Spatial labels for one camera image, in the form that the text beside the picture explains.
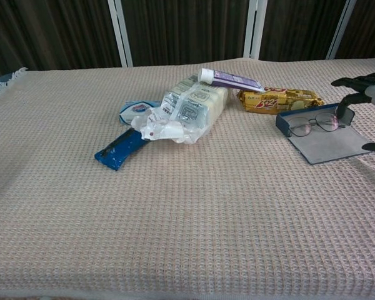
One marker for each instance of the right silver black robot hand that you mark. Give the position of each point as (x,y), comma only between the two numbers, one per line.
(372,82)

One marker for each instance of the dark blue glasses case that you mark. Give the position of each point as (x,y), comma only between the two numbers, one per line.
(325,143)

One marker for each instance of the thin metal frame eyeglasses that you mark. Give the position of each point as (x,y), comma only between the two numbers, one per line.
(301,126)

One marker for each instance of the white blue soap box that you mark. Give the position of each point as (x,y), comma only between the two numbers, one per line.
(131,112)

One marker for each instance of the gold snack packet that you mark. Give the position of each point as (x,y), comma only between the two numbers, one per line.
(268,101)

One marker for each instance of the purple white toothpaste tube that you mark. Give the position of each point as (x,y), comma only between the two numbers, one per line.
(234,82)

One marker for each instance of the clear plastic bag of soaps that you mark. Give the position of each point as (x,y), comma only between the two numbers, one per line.
(200,106)

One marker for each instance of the beige waffle weave cloth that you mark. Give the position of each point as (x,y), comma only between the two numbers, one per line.
(175,218)

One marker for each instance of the blue snack wrapper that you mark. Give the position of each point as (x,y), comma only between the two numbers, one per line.
(115,153)

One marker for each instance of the white partition frame post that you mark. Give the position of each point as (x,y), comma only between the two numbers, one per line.
(340,31)
(120,34)
(251,31)

